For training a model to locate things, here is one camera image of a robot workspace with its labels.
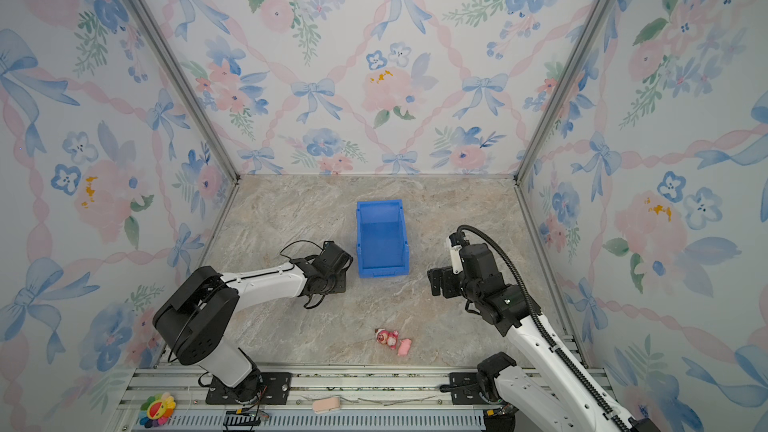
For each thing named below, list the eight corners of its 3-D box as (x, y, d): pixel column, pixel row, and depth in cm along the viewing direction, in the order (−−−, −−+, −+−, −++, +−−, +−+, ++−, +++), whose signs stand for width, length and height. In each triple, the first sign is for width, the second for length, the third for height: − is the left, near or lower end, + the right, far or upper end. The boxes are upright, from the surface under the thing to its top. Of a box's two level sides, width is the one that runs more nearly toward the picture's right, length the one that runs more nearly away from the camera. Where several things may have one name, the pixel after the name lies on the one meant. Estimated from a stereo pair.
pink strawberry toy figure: (374, 348, 82) (374, 345, 79) (374, 332, 85) (374, 328, 82) (398, 348, 82) (398, 345, 80) (398, 332, 85) (398, 328, 82)
